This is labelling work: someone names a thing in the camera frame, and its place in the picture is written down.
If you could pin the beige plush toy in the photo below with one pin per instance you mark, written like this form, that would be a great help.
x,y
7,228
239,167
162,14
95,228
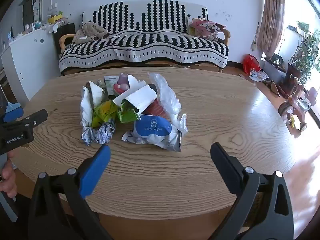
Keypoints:
x,y
211,37

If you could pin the pile of floor papers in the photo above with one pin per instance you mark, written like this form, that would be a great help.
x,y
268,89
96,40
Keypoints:
x,y
260,75

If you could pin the small yellow toy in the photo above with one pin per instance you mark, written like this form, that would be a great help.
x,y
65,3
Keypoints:
x,y
293,122

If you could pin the yellow item on cabinet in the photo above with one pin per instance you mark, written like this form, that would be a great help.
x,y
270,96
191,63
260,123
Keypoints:
x,y
55,18

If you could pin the clear plastic bag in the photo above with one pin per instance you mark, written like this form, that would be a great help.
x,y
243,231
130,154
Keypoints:
x,y
168,97

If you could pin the green snack wrapper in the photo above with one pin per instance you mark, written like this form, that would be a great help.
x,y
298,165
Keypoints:
x,y
103,112
127,112

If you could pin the white storage box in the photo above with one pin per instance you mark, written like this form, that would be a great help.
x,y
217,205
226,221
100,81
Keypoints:
x,y
271,68

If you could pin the white cabinet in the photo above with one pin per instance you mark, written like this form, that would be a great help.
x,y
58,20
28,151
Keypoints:
x,y
27,60

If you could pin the grey toy figure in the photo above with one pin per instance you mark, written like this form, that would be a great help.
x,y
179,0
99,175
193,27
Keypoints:
x,y
86,107

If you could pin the green potted plant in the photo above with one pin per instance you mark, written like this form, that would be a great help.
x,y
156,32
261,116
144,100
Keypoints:
x,y
307,50

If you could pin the wooden sofa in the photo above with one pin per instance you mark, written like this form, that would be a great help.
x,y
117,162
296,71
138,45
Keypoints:
x,y
63,40

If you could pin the red plastic bag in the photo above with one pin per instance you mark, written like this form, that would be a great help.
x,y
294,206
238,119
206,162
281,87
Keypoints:
x,y
251,63

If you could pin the light blue mop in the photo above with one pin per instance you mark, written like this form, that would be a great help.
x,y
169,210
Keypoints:
x,y
11,106

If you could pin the small white box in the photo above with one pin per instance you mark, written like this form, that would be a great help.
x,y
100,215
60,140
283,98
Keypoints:
x,y
110,85

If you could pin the torn white paper box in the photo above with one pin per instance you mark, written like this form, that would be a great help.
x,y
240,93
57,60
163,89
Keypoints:
x,y
140,96

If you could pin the dark brown plant pot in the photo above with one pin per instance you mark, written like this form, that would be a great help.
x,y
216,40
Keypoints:
x,y
291,80

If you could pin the pink tricycle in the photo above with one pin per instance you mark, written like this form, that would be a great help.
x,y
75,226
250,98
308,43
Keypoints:
x,y
297,105

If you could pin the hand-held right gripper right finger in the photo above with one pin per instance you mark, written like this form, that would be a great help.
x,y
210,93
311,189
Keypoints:
x,y
223,165

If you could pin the pink cartoon pillow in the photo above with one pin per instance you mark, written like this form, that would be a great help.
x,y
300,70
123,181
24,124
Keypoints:
x,y
206,27

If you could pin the cardboard piece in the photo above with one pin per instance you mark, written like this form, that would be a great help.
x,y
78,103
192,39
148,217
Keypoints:
x,y
275,88

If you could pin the hanging small brush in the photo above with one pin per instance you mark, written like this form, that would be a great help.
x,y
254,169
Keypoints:
x,y
255,43

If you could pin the blue white wet wipes packet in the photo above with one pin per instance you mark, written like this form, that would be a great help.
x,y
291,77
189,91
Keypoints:
x,y
153,132

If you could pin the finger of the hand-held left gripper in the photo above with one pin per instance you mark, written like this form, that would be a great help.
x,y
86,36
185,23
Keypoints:
x,y
14,114
37,117

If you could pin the paper ball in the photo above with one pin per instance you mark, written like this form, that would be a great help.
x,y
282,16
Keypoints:
x,y
88,136
105,133

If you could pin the black side cabinet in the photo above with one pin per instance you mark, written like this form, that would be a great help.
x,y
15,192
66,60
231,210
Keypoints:
x,y
63,33

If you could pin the red packet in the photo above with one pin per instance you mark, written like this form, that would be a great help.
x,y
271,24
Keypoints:
x,y
156,108

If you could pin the white appliance by window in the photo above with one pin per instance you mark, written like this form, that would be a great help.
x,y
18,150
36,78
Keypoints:
x,y
290,42

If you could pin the brown garment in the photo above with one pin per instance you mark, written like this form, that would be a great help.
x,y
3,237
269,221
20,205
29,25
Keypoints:
x,y
90,31

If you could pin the dark door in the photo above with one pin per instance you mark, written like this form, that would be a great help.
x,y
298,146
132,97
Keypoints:
x,y
28,10

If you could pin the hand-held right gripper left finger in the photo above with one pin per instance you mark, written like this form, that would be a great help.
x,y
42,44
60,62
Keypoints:
x,y
96,172

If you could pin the purple pink toy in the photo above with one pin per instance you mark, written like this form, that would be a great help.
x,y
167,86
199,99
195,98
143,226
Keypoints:
x,y
123,81

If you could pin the brown checked curtain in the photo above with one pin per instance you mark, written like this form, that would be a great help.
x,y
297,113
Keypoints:
x,y
272,17

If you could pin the black white striped sofa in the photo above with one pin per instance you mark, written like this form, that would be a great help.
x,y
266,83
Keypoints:
x,y
150,42

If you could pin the dark packet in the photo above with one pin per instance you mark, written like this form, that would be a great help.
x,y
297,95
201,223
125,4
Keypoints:
x,y
152,88

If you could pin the person's left hand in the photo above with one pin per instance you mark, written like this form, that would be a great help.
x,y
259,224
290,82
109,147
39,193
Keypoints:
x,y
10,180

